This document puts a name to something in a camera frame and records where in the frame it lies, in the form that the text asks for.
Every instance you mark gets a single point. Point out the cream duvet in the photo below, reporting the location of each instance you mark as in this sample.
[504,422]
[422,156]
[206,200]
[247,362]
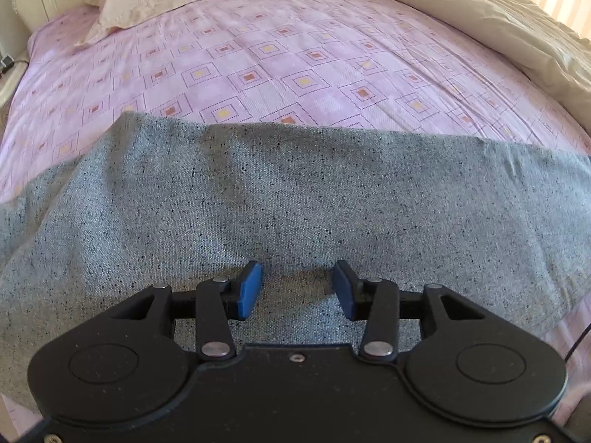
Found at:
[461,9]

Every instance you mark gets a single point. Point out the pink patterned bed sheet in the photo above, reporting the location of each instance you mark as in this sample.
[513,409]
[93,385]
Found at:
[277,55]

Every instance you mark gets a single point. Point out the grey pants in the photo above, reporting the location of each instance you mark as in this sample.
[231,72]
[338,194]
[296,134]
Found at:
[277,194]

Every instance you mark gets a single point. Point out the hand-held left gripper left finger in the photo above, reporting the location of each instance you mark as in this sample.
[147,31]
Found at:
[250,291]

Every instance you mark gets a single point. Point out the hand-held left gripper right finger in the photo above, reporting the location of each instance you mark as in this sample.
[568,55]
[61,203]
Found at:
[344,291]

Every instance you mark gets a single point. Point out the white nightstand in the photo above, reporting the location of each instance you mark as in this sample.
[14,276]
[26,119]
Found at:
[10,85]

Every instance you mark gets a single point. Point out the small charger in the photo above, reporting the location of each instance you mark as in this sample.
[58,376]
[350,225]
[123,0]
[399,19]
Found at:
[6,63]

